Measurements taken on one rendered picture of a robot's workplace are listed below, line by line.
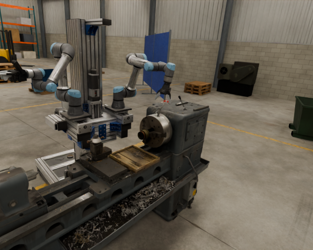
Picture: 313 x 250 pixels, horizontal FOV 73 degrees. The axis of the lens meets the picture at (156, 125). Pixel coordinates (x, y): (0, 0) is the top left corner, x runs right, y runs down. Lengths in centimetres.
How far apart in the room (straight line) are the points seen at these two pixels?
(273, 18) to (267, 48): 128
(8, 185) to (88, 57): 144
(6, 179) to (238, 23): 1169
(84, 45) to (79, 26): 17
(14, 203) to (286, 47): 1119
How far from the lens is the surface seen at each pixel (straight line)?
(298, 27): 1160
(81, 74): 231
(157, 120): 191
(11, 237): 143
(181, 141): 205
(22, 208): 146
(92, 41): 235
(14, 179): 138
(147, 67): 183
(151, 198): 196
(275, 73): 1155
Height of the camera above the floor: 183
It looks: 20 degrees down
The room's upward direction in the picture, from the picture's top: 4 degrees clockwise
